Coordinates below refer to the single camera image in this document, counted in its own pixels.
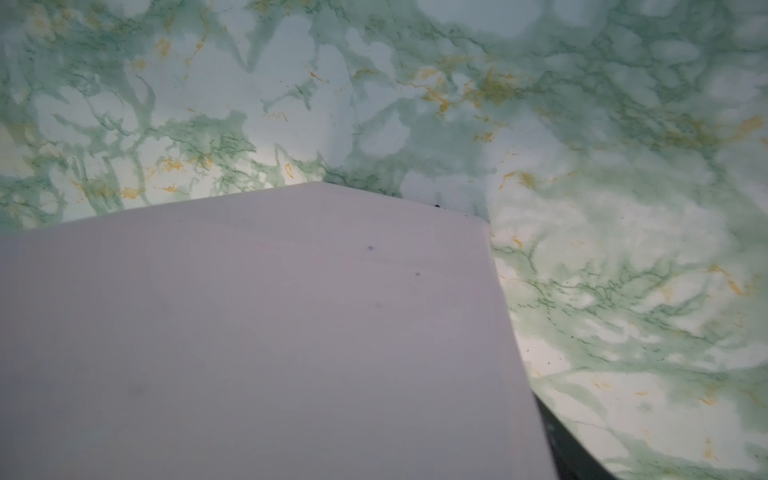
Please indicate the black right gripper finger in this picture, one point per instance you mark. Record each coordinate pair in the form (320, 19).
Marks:
(572, 459)

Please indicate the purple wrapping paper sheet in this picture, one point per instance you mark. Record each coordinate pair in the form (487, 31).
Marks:
(303, 332)

